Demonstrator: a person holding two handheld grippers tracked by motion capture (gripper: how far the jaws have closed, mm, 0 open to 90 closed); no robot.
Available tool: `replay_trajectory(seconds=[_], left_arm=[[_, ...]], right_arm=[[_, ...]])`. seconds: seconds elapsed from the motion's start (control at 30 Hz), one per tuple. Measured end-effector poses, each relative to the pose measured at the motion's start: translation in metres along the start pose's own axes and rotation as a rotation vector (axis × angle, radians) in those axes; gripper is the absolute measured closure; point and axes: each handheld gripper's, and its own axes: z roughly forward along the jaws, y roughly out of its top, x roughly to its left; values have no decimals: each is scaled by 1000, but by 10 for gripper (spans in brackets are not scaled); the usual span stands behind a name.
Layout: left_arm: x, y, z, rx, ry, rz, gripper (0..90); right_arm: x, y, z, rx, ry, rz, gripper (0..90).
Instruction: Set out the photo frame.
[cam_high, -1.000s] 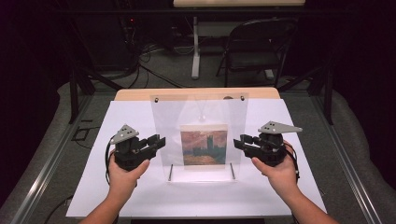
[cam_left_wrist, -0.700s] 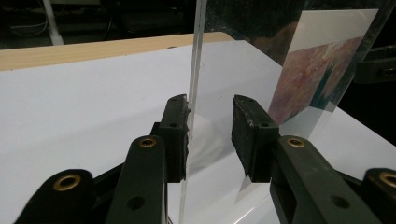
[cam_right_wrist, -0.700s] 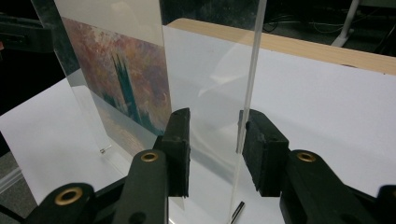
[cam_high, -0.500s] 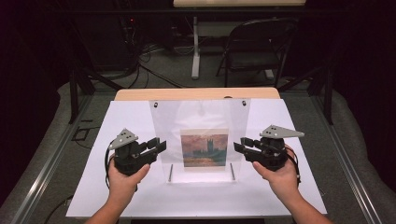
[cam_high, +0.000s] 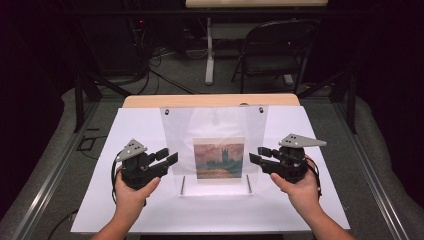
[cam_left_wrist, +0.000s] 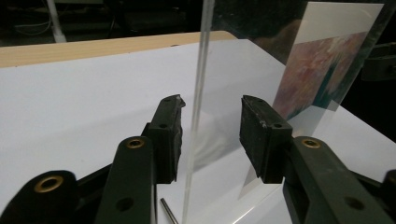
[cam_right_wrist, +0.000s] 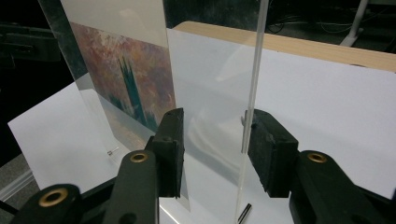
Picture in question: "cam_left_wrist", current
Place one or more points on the white stand pole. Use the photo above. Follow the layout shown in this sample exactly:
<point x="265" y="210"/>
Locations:
<point x="56" y="21"/>

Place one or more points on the clear acrylic photo frame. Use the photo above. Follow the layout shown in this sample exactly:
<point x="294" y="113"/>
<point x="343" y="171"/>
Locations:
<point x="199" y="77"/>

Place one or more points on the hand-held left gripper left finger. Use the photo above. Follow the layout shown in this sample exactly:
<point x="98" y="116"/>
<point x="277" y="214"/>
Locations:
<point x="165" y="140"/>

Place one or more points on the colourful painting picture card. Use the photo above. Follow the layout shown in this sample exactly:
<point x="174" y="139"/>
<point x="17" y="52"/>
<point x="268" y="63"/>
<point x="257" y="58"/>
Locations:
<point x="320" y="68"/>

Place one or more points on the metal frame standoff rod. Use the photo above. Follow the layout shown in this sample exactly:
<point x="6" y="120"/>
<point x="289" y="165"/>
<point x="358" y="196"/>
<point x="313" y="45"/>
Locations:
<point x="168" y="211"/>

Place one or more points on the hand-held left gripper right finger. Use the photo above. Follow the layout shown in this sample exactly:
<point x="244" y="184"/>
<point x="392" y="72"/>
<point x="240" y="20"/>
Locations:
<point x="264" y="140"/>

